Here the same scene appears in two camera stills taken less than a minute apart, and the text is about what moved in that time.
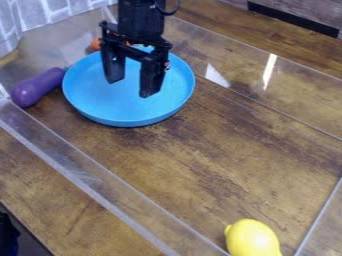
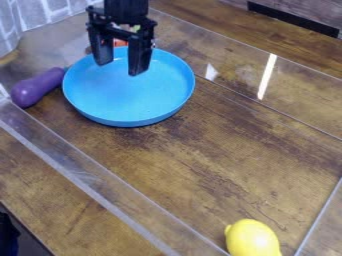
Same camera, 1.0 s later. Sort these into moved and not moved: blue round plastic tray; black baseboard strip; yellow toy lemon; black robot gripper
Moved: black robot gripper
Not moved: yellow toy lemon; blue round plastic tray; black baseboard strip
